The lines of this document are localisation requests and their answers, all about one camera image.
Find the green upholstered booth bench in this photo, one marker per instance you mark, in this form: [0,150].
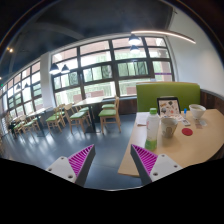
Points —
[149,92]

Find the grey ceramic mug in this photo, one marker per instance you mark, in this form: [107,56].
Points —
[168,127]

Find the wooden chair green seat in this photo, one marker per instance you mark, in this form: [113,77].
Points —
[75,118]
[31,124]
[110,106]
[56,120]
[110,116]

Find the white bowl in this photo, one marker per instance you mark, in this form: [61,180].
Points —
[197,110]

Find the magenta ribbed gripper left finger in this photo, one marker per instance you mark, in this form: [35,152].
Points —
[74,168]

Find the small white remote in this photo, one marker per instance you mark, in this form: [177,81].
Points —
[185,122]

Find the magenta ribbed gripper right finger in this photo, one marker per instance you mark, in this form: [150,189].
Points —
[152,167]

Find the black framed picture stand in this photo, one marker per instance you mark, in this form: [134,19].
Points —
[168,106]

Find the red round coaster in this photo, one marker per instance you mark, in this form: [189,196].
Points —
[187,131]

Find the white paper sheet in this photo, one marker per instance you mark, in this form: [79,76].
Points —
[141,118]

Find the curved linear ceiling light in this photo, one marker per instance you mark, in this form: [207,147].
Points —
[165,33]

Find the wooden dining table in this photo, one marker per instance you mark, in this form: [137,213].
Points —
[89,102]
[37,114]

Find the clear green-capped water bottle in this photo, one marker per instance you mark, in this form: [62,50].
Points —
[152,126]

